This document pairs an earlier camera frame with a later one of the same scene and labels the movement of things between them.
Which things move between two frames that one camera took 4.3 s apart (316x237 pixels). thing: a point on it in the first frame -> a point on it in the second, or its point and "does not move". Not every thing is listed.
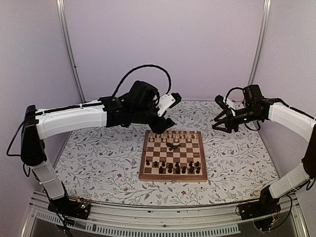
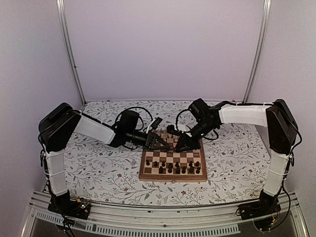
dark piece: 192,169 does not move
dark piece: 160,170 does not move
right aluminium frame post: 266,16 does not move
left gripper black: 162,125 -> 150,141
